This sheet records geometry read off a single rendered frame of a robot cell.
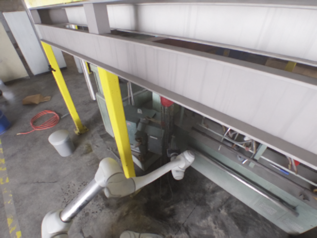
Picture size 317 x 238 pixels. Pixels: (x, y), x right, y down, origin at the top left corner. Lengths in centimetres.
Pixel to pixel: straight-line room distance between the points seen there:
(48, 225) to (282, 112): 148
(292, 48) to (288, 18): 13
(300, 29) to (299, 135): 49
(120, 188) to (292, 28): 121
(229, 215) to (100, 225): 157
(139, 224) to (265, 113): 186
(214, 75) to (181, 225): 183
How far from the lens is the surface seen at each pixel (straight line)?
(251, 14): 93
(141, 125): 184
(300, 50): 91
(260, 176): 196
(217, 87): 56
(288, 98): 52
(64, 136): 277
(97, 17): 101
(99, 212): 225
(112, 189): 103
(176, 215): 213
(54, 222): 141
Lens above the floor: 202
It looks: 38 degrees down
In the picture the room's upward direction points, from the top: straight up
